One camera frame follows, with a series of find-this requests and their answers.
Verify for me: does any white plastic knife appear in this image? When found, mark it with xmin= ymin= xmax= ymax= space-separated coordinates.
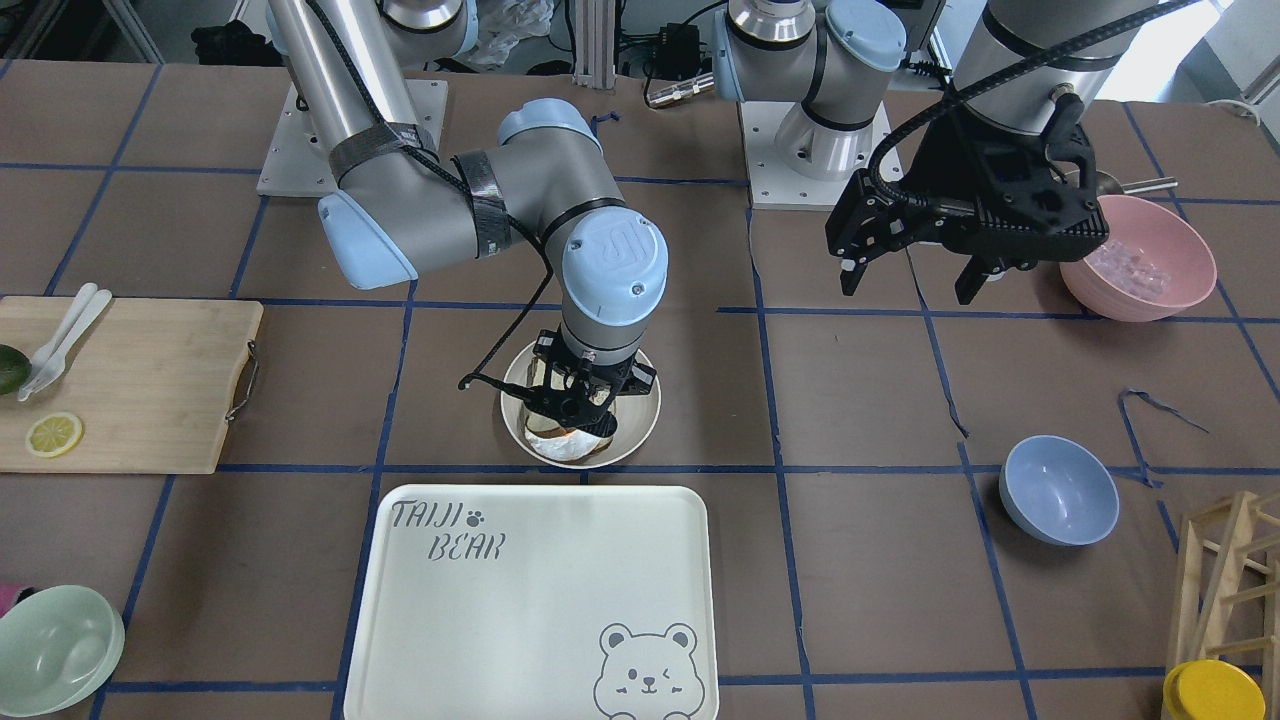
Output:
xmin=29 ymin=282 xmax=99 ymax=380

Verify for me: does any lemon slice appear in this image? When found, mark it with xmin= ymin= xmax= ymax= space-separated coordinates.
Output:
xmin=24 ymin=413 xmax=84 ymax=459

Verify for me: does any avocado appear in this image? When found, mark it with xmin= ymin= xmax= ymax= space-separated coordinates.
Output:
xmin=0 ymin=345 xmax=32 ymax=396

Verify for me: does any bread slice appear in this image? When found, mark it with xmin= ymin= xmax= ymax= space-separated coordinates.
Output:
xmin=522 ymin=355 xmax=617 ymax=438

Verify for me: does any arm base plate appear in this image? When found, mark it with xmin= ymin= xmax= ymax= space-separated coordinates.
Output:
xmin=739 ymin=101 xmax=892 ymax=211
xmin=256 ymin=78 xmax=451 ymax=199

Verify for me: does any yellow cup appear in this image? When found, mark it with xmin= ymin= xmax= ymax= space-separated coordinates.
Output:
xmin=1162 ymin=659 xmax=1266 ymax=719

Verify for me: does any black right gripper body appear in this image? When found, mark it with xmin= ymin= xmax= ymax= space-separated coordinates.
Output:
xmin=515 ymin=331 xmax=657 ymax=438

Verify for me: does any wooden dish rack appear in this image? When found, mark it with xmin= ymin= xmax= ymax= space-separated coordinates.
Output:
xmin=1166 ymin=491 xmax=1277 ymax=680

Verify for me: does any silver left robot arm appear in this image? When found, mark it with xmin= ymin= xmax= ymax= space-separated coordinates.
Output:
xmin=712 ymin=1 xmax=1181 ymax=304

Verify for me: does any cream round plate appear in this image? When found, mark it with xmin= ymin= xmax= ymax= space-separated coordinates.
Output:
xmin=500 ymin=380 xmax=660 ymax=470

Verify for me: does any pink cloth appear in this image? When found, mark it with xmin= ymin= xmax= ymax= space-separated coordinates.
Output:
xmin=0 ymin=582 xmax=38 ymax=618

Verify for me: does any toy fried egg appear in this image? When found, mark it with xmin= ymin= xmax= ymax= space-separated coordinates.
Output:
xmin=524 ymin=428 xmax=599 ymax=462

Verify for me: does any blue bowl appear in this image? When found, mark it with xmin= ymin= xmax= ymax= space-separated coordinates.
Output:
xmin=998 ymin=436 xmax=1120 ymax=547

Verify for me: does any pink bowl with ice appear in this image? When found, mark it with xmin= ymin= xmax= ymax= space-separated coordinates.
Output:
xmin=1059 ymin=195 xmax=1219 ymax=322

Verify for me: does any wooden cutting board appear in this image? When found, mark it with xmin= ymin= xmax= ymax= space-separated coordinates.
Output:
xmin=1 ymin=297 xmax=264 ymax=475

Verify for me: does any metal scoop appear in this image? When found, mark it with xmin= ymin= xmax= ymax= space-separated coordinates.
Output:
xmin=1094 ymin=170 xmax=1180 ymax=196

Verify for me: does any cream bear serving tray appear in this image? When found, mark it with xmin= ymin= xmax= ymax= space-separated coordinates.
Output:
xmin=342 ymin=484 xmax=721 ymax=719

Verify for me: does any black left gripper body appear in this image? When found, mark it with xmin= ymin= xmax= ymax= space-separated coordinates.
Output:
xmin=826 ymin=95 xmax=1110 ymax=272

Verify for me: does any light green bowl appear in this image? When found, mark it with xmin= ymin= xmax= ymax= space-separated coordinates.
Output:
xmin=1 ymin=585 xmax=125 ymax=717

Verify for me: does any aluminium frame post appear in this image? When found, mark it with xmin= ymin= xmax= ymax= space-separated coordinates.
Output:
xmin=566 ymin=0 xmax=620 ymax=94

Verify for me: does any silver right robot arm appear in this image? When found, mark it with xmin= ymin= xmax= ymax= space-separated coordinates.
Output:
xmin=268 ymin=1 xmax=669 ymax=438

